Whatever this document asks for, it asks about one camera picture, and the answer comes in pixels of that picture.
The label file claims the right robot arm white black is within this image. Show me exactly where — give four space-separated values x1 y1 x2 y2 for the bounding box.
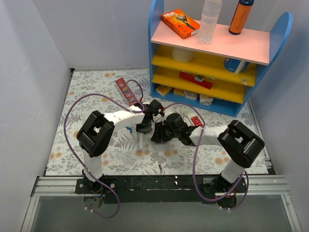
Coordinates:
151 113 265 192

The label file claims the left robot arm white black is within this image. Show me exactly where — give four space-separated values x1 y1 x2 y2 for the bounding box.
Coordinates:
77 100 164 193

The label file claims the red white remote control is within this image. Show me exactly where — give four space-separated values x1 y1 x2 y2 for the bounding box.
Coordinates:
187 112 203 127

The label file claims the blue clip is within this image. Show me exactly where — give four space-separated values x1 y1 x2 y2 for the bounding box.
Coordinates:
126 127 133 133

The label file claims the yellow soap pack left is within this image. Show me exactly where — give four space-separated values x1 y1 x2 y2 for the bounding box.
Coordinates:
155 85 174 97

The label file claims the red toothpaste box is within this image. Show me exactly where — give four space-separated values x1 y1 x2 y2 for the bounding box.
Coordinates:
115 78 137 106

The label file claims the yellow white pack middle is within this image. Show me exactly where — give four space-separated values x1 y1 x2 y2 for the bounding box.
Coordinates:
173 88 198 101

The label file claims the floral table mat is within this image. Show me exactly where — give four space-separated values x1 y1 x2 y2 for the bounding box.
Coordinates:
45 69 269 176

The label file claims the white pack right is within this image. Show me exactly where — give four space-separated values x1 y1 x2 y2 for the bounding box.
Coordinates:
199 94 213 106

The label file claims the black base bar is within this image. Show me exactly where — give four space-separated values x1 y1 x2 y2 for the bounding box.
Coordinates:
75 175 232 204

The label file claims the red box on shelf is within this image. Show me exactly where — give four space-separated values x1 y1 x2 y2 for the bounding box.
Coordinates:
179 72 214 89

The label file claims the white paper roll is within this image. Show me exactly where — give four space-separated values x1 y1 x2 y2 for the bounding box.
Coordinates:
172 47 194 63

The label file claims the blue shelf unit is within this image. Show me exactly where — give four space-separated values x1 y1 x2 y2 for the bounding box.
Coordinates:
148 0 293 117

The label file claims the blue white can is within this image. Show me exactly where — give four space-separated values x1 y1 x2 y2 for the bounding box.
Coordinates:
224 58 250 73

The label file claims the orange razor box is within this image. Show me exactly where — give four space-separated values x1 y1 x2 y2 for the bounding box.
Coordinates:
161 9 200 39

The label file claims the clear plastic bottle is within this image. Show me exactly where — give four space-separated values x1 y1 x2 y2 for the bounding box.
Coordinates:
197 0 222 44

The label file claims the orange cylindrical bottle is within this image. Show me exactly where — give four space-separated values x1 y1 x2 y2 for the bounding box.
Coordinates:
228 0 254 35

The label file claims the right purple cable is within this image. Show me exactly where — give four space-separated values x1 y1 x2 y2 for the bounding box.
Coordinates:
163 103 249 210

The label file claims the aluminium rail frame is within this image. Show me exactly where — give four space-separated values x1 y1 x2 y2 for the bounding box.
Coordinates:
20 157 302 232

